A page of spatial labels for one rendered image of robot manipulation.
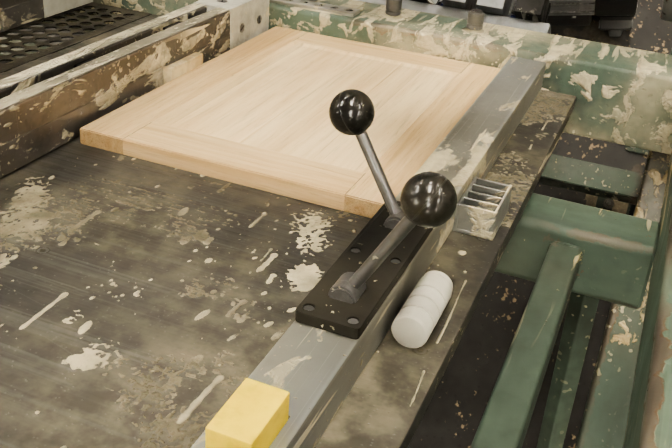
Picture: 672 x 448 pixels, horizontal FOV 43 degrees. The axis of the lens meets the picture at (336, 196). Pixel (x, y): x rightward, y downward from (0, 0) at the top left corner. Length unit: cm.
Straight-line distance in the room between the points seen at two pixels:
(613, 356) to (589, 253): 35
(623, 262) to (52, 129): 63
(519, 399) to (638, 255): 29
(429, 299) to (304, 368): 14
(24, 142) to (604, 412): 84
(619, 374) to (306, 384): 78
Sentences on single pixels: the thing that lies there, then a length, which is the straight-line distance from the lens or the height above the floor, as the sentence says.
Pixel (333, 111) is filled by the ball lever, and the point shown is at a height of 144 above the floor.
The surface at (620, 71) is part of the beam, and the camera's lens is 124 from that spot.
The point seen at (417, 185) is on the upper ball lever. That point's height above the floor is 154.
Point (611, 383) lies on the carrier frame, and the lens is 129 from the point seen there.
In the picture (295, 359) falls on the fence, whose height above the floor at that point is 153.
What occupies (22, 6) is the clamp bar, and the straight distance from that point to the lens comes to 142.
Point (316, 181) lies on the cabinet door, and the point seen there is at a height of 128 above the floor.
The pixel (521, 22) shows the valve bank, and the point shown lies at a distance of 146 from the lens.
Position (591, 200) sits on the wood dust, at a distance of 211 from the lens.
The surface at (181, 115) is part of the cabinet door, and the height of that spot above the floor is 121.
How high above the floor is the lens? 208
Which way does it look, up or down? 70 degrees down
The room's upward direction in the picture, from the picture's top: 54 degrees counter-clockwise
